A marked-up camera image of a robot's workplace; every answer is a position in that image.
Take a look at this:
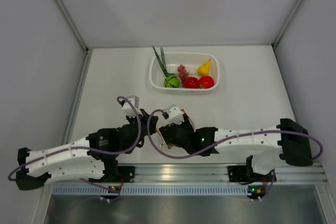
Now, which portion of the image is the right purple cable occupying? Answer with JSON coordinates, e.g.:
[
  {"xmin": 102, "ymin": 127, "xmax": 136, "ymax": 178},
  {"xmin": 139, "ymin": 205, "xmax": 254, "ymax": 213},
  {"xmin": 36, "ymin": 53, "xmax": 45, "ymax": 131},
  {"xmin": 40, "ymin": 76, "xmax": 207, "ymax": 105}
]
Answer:
[{"xmin": 146, "ymin": 109, "xmax": 324, "ymax": 161}]

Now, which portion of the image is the red fake tomato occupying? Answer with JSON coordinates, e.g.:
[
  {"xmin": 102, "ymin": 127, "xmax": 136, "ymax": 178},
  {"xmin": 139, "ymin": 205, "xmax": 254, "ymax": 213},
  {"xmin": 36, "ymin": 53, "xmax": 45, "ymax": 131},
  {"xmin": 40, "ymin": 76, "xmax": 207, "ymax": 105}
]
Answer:
[{"xmin": 184, "ymin": 77, "xmax": 200, "ymax": 89}]

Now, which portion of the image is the green fake scallion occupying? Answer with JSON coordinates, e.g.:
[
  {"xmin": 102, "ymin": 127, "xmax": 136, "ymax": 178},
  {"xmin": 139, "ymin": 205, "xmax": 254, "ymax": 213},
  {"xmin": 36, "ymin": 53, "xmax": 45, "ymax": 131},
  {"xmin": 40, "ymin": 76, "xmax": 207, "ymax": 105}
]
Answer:
[{"xmin": 152, "ymin": 46, "xmax": 175, "ymax": 77}]

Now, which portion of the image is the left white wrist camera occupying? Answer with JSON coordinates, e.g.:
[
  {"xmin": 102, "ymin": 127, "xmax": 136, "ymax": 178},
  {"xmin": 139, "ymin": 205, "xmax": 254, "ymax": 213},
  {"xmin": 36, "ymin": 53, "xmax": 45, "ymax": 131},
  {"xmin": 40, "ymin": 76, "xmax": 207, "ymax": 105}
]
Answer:
[{"xmin": 122, "ymin": 95, "xmax": 141, "ymax": 118}]

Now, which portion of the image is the right aluminium frame post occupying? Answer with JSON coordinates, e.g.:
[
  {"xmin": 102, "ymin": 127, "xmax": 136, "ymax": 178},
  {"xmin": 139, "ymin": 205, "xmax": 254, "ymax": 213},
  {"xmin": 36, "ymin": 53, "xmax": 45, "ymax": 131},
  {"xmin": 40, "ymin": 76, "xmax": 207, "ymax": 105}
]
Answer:
[{"xmin": 271, "ymin": 0, "xmax": 305, "ymax": 49}]

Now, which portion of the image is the left aluminium frame post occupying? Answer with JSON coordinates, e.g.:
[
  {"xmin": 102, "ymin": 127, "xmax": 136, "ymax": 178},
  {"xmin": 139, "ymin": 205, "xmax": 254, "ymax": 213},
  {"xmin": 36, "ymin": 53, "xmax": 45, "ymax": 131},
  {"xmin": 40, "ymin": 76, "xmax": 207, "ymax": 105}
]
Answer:
[{"xmin": 54, "ymin": 0, "xmax": 88, "ymax": 52}]

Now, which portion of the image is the white perforated plastic basket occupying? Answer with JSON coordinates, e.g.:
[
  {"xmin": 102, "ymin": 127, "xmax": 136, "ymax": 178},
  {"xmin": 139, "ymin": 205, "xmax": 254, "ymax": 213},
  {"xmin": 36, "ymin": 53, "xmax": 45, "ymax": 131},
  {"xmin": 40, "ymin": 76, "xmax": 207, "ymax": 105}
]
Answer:
[{"xmin": 149, "ymin": 52, "xmax": 220, "ymax": 95}]

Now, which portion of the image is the slotted grey cable duct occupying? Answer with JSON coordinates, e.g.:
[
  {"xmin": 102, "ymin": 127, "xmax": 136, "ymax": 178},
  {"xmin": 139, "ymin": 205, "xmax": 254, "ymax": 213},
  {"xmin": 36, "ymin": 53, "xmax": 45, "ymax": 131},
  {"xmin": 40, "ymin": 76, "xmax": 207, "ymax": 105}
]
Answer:
[{"xmin": 52, "ymin": 185, "xmax": 262, "ymax": 196}]

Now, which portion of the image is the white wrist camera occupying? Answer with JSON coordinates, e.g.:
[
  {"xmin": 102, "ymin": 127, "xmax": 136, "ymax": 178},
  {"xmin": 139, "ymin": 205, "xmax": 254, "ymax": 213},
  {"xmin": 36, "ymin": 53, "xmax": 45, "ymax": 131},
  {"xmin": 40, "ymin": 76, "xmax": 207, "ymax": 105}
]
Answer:
[
  {"xmin": 122, "ymin": 95, "xmax": 141, "ymax": 118},
  {"xmin": 164, "ymin": 104, "xmax": 184, "ymax": 125}
]

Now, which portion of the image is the purple fake grape bunch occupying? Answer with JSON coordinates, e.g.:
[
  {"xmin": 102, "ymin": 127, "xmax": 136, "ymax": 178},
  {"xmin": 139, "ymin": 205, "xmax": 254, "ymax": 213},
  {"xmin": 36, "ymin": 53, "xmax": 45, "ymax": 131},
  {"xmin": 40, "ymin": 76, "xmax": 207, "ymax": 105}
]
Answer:
[{"xmin": 177, "ymin": 65, "xmax": 188, "ymax": 87}]

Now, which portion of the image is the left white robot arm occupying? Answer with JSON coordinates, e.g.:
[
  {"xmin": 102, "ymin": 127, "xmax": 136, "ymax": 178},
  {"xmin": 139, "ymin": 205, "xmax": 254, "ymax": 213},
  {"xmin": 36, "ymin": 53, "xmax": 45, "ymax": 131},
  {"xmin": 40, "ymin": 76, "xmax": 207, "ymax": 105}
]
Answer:
[{"xmin": 14, "ymin": 109, "xmax": 159, "ymax": 190}]

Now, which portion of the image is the green fake watermelon ball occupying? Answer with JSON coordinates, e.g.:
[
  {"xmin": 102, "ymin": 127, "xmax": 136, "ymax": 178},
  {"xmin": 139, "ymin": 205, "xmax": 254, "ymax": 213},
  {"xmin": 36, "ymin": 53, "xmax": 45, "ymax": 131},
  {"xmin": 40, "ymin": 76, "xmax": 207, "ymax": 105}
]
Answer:
[{"xmin": 164, "ymin": 75, "xmax": 181, "ymax": 88}]

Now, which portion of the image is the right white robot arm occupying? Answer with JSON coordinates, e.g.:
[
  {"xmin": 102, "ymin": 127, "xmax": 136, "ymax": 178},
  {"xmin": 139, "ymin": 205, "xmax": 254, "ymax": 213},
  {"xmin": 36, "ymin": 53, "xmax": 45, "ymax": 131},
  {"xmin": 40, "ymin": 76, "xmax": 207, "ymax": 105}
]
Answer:
[{"xmin": 159, "ymin": 116, "xmax": 313, "ymax": 180}]

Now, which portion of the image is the aluminium mounting rail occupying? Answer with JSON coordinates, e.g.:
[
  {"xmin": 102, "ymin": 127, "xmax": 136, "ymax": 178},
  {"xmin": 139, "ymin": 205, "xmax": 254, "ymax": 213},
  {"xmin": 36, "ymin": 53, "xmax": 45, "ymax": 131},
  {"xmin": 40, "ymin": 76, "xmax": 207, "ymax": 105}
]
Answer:
[{"xmin": 42, "ymin": 162, "xmax": 327, "ymax": 185}]

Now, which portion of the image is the yellow fake lemon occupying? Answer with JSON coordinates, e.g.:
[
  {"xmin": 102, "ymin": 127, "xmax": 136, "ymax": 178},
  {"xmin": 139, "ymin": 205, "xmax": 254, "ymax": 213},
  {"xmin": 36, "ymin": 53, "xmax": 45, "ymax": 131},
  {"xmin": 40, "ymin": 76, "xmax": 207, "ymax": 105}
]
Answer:
[{"xmin": 197, "ymin": 59, "xmax": 211, "ymax": 77}]

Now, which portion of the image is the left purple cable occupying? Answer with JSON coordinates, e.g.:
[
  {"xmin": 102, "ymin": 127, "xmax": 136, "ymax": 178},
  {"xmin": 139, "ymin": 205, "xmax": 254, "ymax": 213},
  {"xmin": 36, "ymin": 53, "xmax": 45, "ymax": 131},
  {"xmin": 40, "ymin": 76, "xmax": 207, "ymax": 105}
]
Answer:
[{"xmin": 7, "ymin": 95, "xmax": 142, "ymax": 182}]

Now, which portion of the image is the clear zip bag orange seal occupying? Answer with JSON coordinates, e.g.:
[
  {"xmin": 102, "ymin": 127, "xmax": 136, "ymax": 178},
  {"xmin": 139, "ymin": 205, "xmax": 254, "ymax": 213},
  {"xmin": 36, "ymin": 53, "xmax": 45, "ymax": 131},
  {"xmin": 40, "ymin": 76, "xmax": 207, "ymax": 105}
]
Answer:
[{"xmin": 158, "ymin": 105, "xmax": 195, "ymax": 152}]

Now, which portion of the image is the red fake apple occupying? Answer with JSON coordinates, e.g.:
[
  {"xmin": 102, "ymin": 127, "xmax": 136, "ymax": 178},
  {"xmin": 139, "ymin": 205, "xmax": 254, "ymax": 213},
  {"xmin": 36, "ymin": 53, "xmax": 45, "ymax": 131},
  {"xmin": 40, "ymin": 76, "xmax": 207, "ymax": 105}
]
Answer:
[{"xmin": 199, "ymin": 76, "xmax": 215, "ymax": 89}]

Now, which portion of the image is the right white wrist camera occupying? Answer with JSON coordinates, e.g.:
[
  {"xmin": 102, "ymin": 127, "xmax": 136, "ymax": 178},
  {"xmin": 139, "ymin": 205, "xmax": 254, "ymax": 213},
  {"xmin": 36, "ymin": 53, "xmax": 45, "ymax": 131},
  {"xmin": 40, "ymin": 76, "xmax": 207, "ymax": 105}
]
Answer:
[{"xmin": 164, "ymin": 104, "xmax": 184, "ymax": 125}]

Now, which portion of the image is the purple cable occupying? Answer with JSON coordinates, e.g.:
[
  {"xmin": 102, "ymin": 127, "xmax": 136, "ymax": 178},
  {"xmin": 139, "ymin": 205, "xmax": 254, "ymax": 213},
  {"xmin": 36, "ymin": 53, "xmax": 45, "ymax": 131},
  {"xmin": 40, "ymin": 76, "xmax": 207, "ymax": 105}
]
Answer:
[
  {"xmin": 146, "ymin": 109, "xmax": 324, "ymax": 161},
  {"xmin": 7, "ymin": 95, "xmax": 142, "ymax": 182}
]

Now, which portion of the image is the aluminium frame post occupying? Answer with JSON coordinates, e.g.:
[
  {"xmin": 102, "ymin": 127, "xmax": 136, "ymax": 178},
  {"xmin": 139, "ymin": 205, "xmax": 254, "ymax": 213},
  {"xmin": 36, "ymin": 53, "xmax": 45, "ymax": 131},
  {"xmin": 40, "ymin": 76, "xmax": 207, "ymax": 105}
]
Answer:
[
  {"xmin": 54, "ymin": 0, "xmax": 88, "ymax": 52},
  {"xmin": 271, "ymin": 0, "xmax": 305, "ymax": 49}
]

